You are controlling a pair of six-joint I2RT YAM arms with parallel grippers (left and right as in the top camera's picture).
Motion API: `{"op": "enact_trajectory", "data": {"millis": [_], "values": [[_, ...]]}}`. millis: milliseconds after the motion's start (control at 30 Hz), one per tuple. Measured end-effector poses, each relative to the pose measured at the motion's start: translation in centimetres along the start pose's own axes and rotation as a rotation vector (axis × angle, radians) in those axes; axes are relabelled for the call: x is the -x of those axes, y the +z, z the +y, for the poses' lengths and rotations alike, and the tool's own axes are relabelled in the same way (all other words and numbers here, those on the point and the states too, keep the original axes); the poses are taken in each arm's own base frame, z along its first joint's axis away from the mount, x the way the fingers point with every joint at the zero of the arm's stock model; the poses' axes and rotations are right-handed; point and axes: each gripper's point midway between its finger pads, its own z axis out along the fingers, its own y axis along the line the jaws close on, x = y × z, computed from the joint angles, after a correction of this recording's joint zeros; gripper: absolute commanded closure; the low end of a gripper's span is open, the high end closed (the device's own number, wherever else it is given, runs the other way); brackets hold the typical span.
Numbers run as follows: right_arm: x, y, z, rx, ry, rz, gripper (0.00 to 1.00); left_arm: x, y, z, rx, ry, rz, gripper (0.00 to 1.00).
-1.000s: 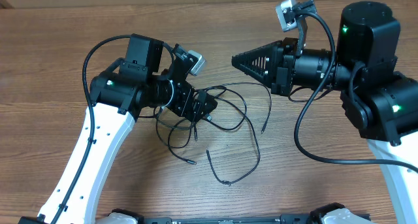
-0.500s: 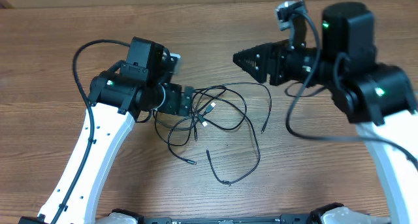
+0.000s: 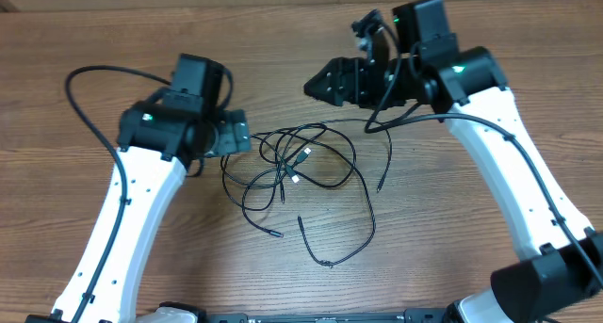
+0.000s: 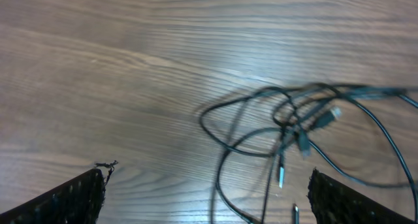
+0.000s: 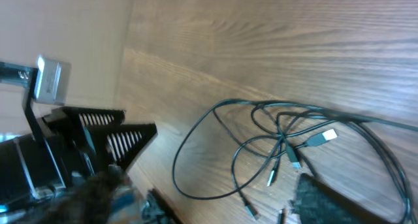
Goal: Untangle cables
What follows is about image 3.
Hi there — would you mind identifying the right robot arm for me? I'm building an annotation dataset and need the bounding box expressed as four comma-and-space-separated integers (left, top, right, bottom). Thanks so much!
303, 0, 602, 322

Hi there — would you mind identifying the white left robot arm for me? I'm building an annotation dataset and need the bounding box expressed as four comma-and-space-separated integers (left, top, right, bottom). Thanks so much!
27, 54, 251, 322

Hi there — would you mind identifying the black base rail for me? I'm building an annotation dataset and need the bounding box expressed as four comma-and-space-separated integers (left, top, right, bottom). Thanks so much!
136, 301, 472, 323

